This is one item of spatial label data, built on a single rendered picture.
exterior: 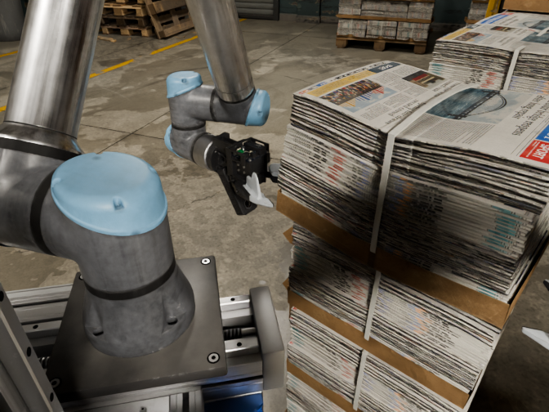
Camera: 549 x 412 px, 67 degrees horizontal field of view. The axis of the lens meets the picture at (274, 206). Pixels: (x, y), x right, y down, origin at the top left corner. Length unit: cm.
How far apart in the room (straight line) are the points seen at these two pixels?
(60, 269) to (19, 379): 175
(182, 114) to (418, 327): 61
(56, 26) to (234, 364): 50
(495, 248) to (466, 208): 6
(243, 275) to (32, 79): 143
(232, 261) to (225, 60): 132
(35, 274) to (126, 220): 171
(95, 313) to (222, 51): 46
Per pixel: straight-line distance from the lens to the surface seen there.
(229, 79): 79
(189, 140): 93
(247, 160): 81
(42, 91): 59
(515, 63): 113
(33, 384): 41
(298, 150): 66
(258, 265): 193
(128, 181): 49
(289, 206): 72
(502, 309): 61
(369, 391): 95
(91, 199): 47
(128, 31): 713
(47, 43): 61
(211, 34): 73
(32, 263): 224
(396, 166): 57
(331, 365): 97
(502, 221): 55
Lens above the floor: 127
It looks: 33 degrees down
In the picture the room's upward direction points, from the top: straight up
